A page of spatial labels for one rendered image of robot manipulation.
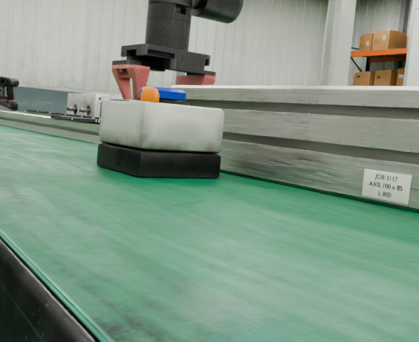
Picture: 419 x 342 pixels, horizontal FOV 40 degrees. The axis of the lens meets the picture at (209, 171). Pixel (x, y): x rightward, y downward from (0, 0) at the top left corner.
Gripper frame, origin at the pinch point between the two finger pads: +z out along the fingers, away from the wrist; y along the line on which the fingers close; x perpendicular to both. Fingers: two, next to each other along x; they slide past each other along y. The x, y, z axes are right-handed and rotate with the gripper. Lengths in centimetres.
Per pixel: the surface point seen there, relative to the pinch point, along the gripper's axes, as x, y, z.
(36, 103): 1061, 348, -2
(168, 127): -26.5, -15.0, 0.2
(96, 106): 83, 29, -1
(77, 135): 20.9, -2.4, 3.7
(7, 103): 330, 77, 1
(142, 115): -26.2, -17.2, -0.6
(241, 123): -23.6, -5.3, -0.6
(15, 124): 53, -3, 4
